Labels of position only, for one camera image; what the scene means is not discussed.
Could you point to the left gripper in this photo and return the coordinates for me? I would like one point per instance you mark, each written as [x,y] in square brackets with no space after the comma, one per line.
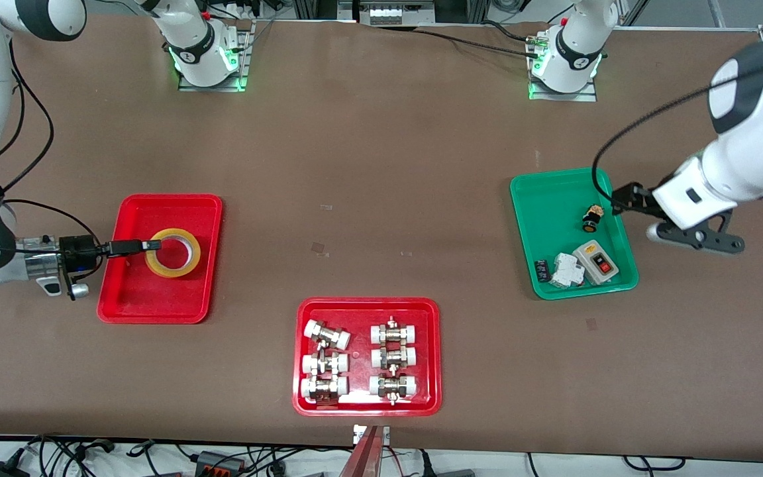
[634,198]

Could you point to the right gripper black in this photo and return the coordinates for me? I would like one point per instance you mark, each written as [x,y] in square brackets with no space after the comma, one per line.
[78,254]

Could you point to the yellow clear tape roll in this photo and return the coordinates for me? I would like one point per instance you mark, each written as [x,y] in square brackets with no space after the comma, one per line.
[169,270]

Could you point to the empty red plastic tray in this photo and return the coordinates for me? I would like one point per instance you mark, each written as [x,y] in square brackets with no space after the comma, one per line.
[156,301]

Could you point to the green plastic tray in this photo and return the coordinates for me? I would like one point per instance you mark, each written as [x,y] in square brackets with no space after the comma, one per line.
[554,218]

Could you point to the red tray with fittings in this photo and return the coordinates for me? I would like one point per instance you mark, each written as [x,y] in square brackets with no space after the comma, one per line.
[361,404]

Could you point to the black yellow push button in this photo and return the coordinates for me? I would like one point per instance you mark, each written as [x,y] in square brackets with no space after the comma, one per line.
[595,220]

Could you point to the white circuit breaker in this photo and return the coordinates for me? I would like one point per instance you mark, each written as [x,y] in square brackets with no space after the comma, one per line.
[567,271]

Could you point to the small black terminal block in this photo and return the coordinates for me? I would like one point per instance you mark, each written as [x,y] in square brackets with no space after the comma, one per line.
[542,270]

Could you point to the white-capped metal pipe fitting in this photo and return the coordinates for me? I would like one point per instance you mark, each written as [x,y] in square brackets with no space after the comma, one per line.
[312,363]
[335,339]
[312,387]
[381,358]
[381,385]
[381,332]

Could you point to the black orange connector box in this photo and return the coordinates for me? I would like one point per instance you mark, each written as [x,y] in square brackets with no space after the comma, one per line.
[219,462]

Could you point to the black power adapter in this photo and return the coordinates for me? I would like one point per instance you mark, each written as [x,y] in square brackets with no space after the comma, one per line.
[0,470]

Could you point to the white power strip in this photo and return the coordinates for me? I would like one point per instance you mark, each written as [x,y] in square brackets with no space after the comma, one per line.
[395,13]

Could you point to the red pole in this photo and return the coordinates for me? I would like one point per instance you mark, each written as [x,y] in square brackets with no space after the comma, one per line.
[365,460]

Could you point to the grey switch box red button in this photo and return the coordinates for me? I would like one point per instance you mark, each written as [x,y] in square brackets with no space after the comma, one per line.
[597,265]

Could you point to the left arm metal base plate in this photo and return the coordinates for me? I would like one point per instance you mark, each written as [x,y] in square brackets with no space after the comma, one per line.
[587,96]

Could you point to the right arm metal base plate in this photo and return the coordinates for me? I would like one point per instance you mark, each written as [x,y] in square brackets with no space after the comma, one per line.
[244,59]

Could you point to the aluminium frame profile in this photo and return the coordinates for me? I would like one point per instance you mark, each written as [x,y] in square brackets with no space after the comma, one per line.
[315,8]

